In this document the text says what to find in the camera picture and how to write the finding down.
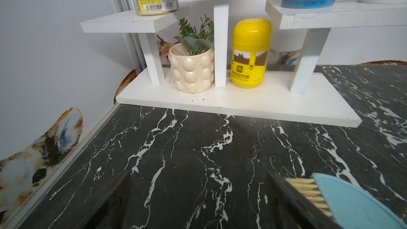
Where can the yellow capsule container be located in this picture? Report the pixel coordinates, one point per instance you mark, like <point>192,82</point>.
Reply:
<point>251,44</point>

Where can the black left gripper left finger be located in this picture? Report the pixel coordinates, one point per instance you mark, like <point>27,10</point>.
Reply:
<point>109,212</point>

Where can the white tiered wooden shelf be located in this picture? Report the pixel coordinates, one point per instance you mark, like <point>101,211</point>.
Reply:
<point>302,95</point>

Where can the light blue hand brush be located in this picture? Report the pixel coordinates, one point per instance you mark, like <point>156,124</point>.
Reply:
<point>348,205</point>

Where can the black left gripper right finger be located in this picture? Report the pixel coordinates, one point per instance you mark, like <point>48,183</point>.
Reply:
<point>290,209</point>

